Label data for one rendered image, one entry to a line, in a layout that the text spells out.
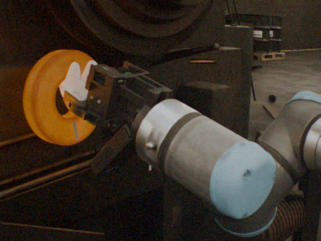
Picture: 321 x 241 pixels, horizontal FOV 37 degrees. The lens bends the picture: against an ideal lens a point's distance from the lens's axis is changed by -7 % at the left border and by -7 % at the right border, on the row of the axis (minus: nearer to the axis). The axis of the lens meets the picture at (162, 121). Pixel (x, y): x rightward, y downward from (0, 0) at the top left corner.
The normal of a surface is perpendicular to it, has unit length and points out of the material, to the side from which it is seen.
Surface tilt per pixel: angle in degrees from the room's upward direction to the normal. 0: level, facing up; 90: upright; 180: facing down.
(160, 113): 41
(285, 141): 53
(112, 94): 106
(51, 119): 88
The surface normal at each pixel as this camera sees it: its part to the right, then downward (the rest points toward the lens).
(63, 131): 0.76, 0.13
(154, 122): -0.40, -0.39
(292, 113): -0.58, -0.67
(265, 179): 0.68, 0.38
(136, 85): -0.66, 0.15
